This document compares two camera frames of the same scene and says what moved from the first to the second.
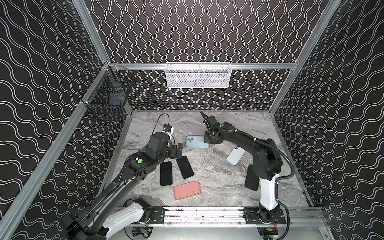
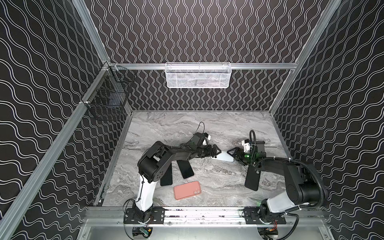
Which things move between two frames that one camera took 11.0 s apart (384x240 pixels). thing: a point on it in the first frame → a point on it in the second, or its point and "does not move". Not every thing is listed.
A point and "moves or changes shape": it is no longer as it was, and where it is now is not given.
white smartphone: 235,155 moves or changes shape
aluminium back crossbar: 237,66 does not move
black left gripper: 174,150 → 208,150
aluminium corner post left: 81,9 does not move
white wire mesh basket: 198,74 does not move
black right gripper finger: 205,121 → 234,152
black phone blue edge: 166,173 does not move
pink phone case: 187,190 does not move
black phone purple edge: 185,166 does not move
